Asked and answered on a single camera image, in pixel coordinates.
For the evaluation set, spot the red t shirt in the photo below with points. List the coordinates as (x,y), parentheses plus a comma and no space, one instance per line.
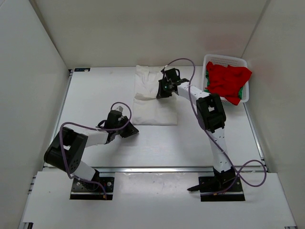
(226,81)

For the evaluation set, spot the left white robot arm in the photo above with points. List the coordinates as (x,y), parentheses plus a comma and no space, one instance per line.
(66,150)

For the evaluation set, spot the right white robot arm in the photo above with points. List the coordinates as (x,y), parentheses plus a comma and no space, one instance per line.
(210,116)

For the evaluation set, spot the dark blue label sticker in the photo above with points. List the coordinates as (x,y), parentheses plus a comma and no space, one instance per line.
(82,69)

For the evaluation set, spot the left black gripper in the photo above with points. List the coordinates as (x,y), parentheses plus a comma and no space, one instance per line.
(131,130)

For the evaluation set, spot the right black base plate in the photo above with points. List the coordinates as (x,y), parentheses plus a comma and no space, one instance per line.
(211,191)

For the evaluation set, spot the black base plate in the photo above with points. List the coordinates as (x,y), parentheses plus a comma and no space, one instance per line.
(211,191)
(86,191)

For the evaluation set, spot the aluminium rail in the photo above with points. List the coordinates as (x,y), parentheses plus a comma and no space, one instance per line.
(159,169)

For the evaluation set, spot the green t shirt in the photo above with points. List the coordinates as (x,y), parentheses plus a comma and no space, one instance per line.
(240,94)

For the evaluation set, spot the white plastic basket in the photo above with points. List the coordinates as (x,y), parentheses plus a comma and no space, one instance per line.
(225,61)

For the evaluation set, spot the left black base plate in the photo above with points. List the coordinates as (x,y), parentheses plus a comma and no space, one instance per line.
(86,191)

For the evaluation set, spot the white t shirt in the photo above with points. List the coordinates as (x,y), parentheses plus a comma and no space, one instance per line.
(147,109)

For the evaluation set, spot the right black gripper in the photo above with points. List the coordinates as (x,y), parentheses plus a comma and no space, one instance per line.
(162,94)

